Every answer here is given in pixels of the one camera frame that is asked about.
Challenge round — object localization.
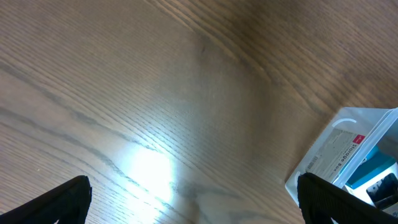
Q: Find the blue white screw box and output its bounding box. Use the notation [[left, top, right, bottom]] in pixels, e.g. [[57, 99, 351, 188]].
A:
[[343, 143, 397, 217]]

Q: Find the clear plastic storage container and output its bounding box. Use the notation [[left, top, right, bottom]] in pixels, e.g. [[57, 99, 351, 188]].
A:
[[285, 107, 397, 206]]

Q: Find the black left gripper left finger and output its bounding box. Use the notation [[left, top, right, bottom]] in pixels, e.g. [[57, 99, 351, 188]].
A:
[[1, 175, 92, 224]]

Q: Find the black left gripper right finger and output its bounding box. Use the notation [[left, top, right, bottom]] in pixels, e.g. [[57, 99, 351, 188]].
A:
[[297, 173, 397, 224]]

